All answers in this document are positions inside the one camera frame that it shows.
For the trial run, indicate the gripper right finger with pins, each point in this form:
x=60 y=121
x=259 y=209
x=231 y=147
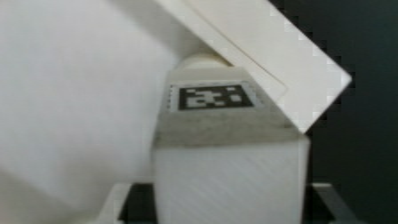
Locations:
x=336 y=205

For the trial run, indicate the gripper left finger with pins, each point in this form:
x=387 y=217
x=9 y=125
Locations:
x=113 y=203

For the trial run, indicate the white table leg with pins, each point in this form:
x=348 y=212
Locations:
x=229 y=150

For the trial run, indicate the white square table top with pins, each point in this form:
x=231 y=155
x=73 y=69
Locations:
x=89 y=51

